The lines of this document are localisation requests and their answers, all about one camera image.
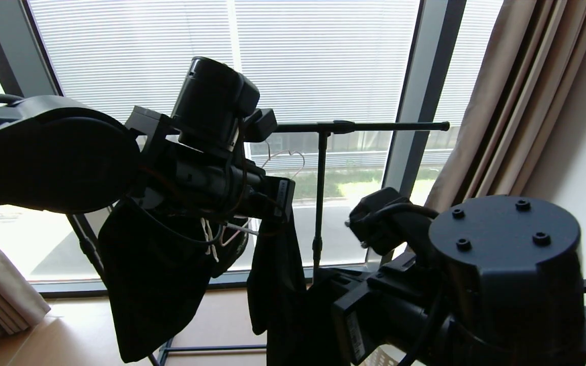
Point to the white laundry basket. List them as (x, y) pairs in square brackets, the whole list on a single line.
[(384, 358)]

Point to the black garment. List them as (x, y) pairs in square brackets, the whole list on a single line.
[(277, 295), (155, 284)]

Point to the black clothes rack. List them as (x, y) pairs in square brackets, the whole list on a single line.
[(364, 126)]

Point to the window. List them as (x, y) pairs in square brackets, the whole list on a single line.
[(323, 61)]

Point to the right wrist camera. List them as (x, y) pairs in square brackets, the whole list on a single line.
[(379, 223)]

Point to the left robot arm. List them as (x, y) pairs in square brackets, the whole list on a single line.
[(59, 157)]

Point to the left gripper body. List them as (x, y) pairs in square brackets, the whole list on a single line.
[(277, 201)]

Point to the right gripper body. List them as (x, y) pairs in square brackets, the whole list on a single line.
[(389, 315)]

